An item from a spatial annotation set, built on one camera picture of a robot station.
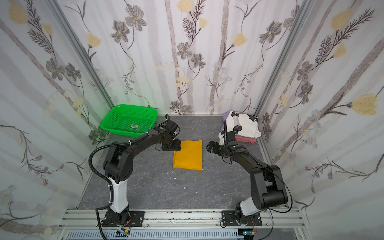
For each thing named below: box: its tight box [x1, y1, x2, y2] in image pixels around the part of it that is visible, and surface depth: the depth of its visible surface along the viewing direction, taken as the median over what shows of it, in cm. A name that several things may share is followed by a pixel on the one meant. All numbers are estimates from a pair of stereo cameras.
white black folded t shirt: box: [226, 110, 262, 138], surface depth 111 cm
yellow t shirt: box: [173, 140, 203, 171], surface depth 95 cm
